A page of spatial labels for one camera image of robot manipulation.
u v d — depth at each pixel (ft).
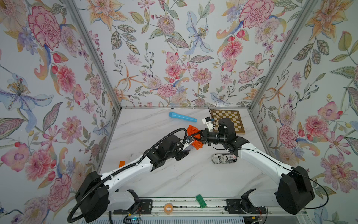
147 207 2.42
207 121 2.44
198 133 2.42
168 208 2.43
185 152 2.31
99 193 1.31
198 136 2.41
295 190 1.36
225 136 2.03
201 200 2.48
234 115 3.74
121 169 1.55
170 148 1.97
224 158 2.89
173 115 3.73
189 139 2.18
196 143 2.31
